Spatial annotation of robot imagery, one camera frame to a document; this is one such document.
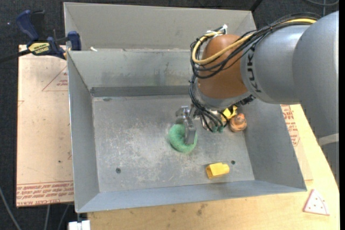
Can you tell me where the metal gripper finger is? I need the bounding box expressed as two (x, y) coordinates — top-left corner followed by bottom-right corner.
(184, 117), (198, 145)
(175, 106), (190, 119)

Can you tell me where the green fuzzy ring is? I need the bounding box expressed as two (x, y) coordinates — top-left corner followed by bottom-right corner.
(168, 123), (199, 155)

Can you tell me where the orange toy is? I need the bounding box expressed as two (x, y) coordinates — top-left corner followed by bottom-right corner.
(228, 113), (248, 133)

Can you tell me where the yellow block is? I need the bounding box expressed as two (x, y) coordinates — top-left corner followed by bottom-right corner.
(205, 162), (231, 179)

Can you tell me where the grey metal bin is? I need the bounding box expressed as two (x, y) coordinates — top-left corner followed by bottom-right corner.
(63, 2), (308, 214)

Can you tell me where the pink triangular sanding pad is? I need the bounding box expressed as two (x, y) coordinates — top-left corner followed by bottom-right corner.
(302, 189), (330, 217)

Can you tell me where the brown cardboard board, red print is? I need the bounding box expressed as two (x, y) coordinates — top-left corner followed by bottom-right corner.
(16, 44), (315, 208)

